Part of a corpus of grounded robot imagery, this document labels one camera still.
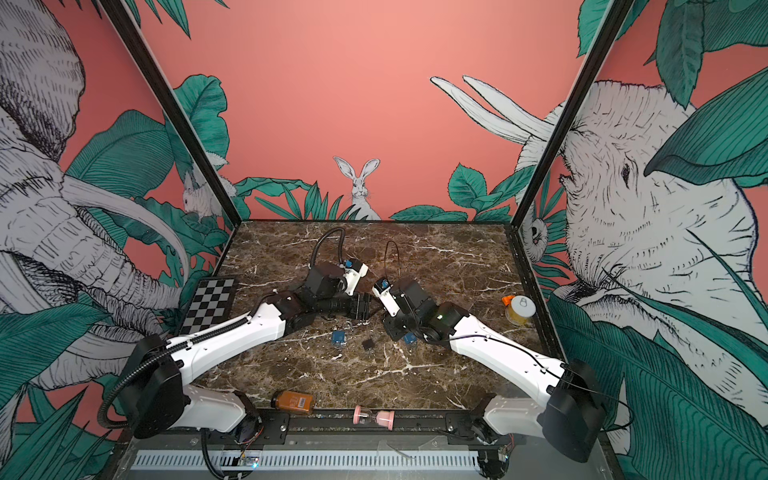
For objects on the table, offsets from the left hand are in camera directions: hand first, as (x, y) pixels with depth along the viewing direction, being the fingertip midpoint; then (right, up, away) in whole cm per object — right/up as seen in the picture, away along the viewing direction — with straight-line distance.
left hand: (380, 301), depth 77 cm
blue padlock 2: (+7, -6, -12) cm, 15 cm away
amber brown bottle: (-22, -25, -2) cm, 34 cm away
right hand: (+1, -4, +1) cm, 4 cm away
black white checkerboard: (-55, -4, +16) cm, 57 cm away
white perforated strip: (-17, -37, -6) cm, 41 cm away
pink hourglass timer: (+1, -29, -3) cm, 29 cm away
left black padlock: (-4, -15, +12) cm, 20 cm away
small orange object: (+41, -3, +20) cm, 46 cm away
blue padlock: (-13, -13, +13) cm, 23 cm away
